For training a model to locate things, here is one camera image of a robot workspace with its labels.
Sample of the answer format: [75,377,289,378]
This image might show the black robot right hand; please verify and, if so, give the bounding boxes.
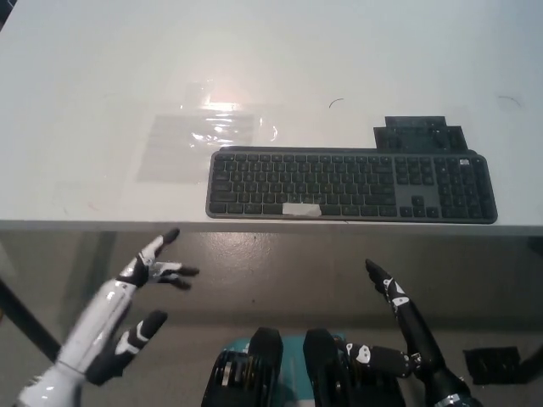
[344,259,473,393]

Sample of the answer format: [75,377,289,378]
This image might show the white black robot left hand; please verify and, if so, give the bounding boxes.
[56,227,201,387]

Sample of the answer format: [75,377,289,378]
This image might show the black robot legs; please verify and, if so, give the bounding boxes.
[201,326,402,407]

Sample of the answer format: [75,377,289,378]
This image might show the dark grey computer keyboard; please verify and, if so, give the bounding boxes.
[205,145,500,226]

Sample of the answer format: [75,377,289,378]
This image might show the black slanted table leg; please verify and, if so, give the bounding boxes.
[0,274,61,364]

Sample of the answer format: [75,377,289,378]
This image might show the white tape strip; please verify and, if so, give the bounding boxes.
[282,203,322,218]

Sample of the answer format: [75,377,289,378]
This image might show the clear plastic film sheet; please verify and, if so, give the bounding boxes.
[136,82,280,186]

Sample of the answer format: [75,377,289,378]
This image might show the black mount plate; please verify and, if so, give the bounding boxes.
[372,115,467,152]

